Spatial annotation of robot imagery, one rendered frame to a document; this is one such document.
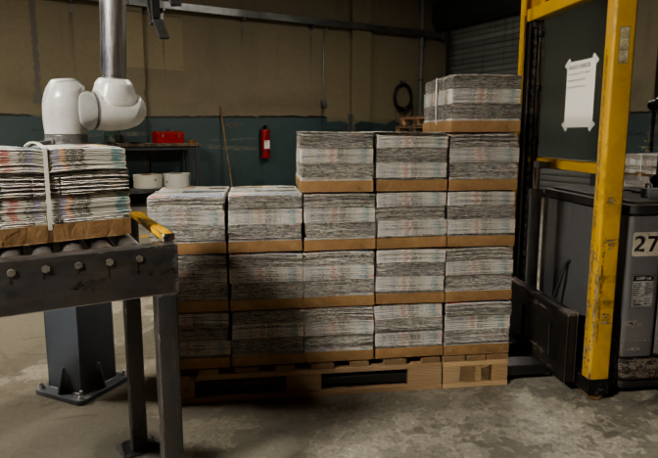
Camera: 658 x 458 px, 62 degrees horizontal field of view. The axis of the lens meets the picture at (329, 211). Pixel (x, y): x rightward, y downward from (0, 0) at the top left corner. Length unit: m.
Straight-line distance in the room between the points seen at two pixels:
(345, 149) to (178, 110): 6.94
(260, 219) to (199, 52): 7.11
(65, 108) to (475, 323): 1.84
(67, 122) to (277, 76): 7.38
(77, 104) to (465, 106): 1.50
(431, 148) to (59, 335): 1.67
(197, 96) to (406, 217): 7.09
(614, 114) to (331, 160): 1.06
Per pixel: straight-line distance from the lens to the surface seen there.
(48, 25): 8.79
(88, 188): 1.46
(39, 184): 1.45
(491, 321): 2.43
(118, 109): 2.41
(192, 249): 2.15
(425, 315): 2.32
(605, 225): 2.33
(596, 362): 2.48
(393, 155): 2.16
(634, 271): 2.49
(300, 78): 9.71
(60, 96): 2.35
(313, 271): 2.17
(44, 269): 1.34
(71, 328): 2.44
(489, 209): 2.31
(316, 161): 2.12
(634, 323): 2.56
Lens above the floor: 1.07
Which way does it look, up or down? 8 degrees down
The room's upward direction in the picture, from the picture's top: straight up
